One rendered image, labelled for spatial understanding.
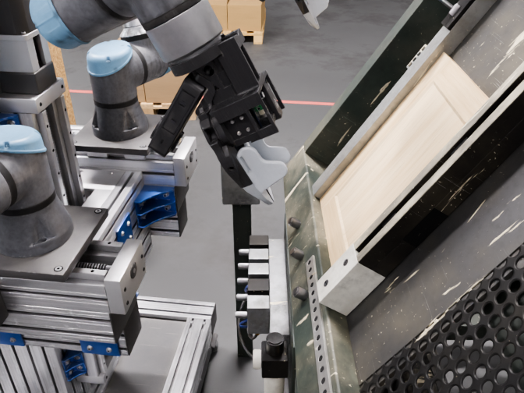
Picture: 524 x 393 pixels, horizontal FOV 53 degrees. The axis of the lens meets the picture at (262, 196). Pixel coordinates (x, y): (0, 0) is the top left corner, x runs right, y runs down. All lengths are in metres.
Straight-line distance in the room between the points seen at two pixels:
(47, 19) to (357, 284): 0.73
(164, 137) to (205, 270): 1.98
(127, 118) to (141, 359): 0.89
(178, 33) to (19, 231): 0.62
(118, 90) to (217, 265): 1.37
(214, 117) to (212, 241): 2.18
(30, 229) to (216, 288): 1.52
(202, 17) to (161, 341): 1.57
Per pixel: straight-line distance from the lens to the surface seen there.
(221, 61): 0.59
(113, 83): 1.44
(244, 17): 5.81
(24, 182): 1.03
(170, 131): 0.64
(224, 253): 2.69
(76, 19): 0.63
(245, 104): 0.58
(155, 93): 4.06
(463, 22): 1.34
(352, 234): 1.23
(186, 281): 2.54
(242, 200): 1.67
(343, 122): 1.62
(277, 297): 1.37
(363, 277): 1.06
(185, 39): 0.57
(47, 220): 1.09
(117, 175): 1.50
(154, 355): 1.98
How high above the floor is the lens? 1.68
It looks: 33 degrees down
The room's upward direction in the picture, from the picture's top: straight up
